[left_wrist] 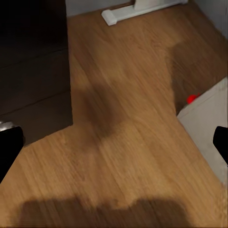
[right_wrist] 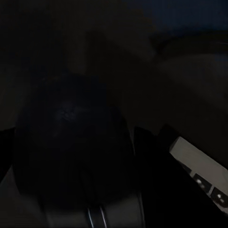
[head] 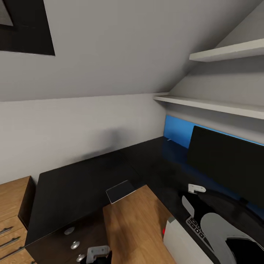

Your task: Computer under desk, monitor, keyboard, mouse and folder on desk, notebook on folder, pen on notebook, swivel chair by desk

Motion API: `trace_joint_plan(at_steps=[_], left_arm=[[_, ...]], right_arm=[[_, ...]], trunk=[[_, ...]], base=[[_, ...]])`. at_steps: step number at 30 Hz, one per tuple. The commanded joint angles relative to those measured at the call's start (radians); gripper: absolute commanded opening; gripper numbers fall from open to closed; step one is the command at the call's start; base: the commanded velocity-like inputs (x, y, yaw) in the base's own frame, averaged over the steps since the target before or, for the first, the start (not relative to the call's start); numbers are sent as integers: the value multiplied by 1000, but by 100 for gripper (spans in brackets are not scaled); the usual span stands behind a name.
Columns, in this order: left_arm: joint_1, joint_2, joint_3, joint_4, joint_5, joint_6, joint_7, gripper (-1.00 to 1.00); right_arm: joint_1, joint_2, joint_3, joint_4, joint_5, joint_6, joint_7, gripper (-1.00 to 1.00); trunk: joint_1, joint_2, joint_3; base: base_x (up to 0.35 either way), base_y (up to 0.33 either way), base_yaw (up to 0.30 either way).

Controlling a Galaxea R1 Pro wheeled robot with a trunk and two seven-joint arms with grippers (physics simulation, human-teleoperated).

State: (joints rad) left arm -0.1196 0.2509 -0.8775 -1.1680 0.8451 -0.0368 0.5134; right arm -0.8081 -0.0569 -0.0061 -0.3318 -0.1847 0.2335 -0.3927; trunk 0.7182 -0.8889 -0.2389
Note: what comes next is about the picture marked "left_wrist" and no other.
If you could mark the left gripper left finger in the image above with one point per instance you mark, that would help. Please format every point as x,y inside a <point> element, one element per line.
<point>11,143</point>

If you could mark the cabinet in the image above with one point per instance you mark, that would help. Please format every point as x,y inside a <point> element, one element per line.
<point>35,89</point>

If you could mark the desk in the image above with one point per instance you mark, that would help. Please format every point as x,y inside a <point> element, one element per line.
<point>141,7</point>

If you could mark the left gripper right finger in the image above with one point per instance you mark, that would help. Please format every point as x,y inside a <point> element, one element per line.
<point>220,141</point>

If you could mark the desktop computer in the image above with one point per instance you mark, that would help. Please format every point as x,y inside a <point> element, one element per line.
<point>200,118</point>

